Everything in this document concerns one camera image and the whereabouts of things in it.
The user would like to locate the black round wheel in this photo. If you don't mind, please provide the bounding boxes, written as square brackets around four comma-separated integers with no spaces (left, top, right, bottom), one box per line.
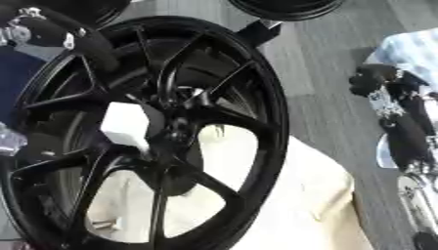
[226,0,348,22]

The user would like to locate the black spoked wheel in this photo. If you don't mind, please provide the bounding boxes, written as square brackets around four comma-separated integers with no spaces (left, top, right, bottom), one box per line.
[0,15,291,250]

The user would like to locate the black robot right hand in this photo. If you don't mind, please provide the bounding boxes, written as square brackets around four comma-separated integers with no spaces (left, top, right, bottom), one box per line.
[347,62,438,174]

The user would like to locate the black wheel stand bracket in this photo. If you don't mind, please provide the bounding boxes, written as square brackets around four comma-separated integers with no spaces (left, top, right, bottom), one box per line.
[234,19,285,48]

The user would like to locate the person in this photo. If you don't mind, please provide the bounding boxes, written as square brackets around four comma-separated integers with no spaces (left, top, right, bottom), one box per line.
[363,26,438,94]

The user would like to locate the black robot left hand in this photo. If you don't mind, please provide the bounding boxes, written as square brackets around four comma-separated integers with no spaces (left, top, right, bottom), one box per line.
[0,5,123,72]

